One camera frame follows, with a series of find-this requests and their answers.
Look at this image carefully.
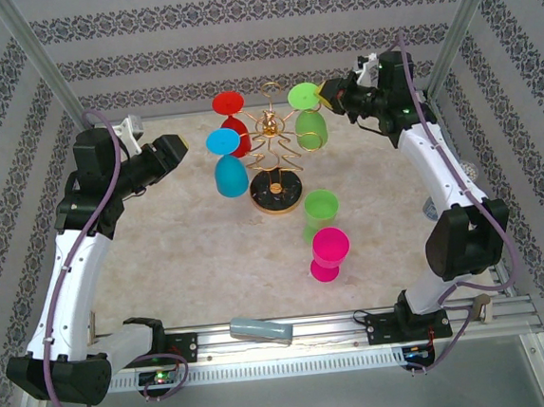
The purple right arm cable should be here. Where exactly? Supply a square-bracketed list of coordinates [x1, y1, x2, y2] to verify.
[379, 25, 526, 379]

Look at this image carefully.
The blue plastic wine glass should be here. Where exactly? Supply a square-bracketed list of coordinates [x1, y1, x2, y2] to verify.
[203, 125, 250, 201]

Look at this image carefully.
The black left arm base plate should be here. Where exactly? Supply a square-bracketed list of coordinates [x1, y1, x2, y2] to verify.
[159, 331, 201, 366]

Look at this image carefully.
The green plastic wine glass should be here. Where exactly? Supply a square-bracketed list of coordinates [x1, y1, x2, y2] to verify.
[298, 187, 344, 248]
[286, 81, 332, 154]

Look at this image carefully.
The small playing card box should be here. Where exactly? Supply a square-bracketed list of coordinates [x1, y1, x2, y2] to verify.
[87, 311, 100, 347]

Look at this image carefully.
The grey-blue cylindrical case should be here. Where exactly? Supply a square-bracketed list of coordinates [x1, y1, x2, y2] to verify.
[228, 311, 295, 351]

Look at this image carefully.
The aluminium right frame post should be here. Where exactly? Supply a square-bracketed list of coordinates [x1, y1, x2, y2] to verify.
[418, 0, 516, 101]

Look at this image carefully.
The white slotted cable duct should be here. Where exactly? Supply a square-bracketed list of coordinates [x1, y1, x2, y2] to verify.
[108, 347, 406, 394]

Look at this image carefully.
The aluminium mounting rail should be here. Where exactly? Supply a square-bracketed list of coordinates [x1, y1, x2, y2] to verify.
[24, 293, 544, 381]

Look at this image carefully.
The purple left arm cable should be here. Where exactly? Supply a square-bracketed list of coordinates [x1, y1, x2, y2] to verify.
[22, 102, 194, 407]

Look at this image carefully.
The grey metal sheet panel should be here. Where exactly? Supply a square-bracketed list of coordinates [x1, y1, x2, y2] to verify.
[12, 353, 544, 407]

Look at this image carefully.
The gold wire wine glass rack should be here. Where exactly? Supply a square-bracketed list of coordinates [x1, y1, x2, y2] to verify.
[237, 78, 331, 216]

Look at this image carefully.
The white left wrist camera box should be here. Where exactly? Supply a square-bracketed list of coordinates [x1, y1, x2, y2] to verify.
[111, 113, 147, 157]

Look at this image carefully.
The aluminium frame post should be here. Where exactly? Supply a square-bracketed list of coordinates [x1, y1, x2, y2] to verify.
[418, 0, 516, 101]
[0, 0, 98, 142]

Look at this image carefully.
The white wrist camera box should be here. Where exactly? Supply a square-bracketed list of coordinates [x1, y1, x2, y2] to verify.
[351, 52, 382, 87]
[111, 113, 147, 157]

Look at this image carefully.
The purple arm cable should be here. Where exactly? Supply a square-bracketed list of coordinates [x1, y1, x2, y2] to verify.
[22, 102, 194, 407]
[379, 25, 526, 379]

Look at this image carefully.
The red plastic wine glass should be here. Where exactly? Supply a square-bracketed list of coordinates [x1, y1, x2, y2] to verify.
[209, 89, 253, 160]

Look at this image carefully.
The aluminium left frame post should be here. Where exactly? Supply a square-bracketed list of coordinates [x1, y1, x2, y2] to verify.
[0, 0, 98, 142]

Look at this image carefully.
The right circuit board with LED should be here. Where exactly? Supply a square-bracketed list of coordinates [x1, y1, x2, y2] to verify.
[403, 343, 434, 362]

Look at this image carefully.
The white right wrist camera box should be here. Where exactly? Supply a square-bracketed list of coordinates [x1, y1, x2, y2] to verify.
[351, 52, 382, 87]

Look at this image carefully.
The pink plastic wine glass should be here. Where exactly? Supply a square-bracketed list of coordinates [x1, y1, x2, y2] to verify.
[306, 225, 355, 286]

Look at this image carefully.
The circuit board with led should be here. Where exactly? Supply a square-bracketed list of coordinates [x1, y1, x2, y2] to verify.
[403, 343, 434, 362]
[139, 369, 179, 387]

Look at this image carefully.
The clear jar of white sticks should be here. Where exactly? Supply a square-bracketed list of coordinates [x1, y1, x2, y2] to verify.
[419, 160, 483, 223]

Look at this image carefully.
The left circuit board with LED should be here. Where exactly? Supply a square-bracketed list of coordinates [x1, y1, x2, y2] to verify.
[139, 369, 179, 387]

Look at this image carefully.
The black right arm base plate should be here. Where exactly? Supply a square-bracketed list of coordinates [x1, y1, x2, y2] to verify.
[365, 306, 452, 347]

